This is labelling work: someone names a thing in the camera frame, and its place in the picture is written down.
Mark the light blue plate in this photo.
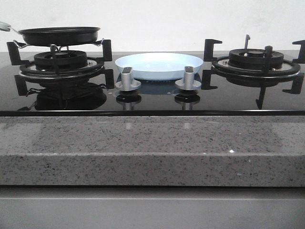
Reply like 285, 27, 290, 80
115, 52, 203, 81

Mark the black frying pan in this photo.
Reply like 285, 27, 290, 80
16, 27, 103, 47

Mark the left silver stove knob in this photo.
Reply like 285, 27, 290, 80
115, 67, 141, 92

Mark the silver stove knob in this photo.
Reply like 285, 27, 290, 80
115, 67, 141, 92
175, 66, 201, 91

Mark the right silver stove knob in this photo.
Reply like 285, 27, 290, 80
175, 66, 201, 91

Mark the left black gas burner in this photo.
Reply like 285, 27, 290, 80
34, 50, 88, 71

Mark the black gas burner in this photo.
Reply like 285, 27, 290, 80
228, 49, 284, 70
34, 50, 88, 71

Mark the right black gas burner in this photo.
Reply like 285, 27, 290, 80
228, 49, 284, 70

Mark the black glass cooktop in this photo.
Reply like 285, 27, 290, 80
0, 52, 305, 116

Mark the grey cabinet drawer front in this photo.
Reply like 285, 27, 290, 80
0, 187, 305, 229

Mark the wire trivet ring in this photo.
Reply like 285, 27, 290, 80
12, 38, 105, 52

